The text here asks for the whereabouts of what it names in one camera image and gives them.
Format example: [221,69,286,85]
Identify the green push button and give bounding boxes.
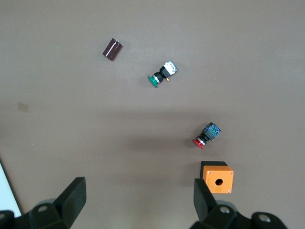
[148,60,179,88]

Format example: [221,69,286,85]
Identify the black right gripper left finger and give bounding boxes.
[22,177,87,229]

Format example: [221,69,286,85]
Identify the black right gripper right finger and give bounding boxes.
[190,178,238,229]

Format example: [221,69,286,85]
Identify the red push button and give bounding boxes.
[192,122,222,150]

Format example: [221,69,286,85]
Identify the white drawer cabinet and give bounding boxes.
[0,155,22,219]

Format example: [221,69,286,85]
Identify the orange button box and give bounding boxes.
[200,161,234,194]

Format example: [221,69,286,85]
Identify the dark brown capacitor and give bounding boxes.
[102,38,123,62]

